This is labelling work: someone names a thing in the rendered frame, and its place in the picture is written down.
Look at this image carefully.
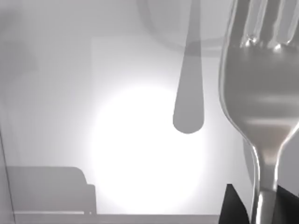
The white bowl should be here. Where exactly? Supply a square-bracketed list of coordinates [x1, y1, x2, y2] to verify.
[136, 0, 234, 51]

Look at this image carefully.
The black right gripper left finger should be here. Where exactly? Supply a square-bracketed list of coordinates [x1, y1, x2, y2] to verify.
[218, 183, 251, 224]

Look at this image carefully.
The silver metal fork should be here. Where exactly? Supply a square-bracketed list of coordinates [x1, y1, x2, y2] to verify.
[218, 0, 299, 224]

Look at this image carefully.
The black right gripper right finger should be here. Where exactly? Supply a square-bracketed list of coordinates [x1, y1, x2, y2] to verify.
[271, 185, 299, 224]

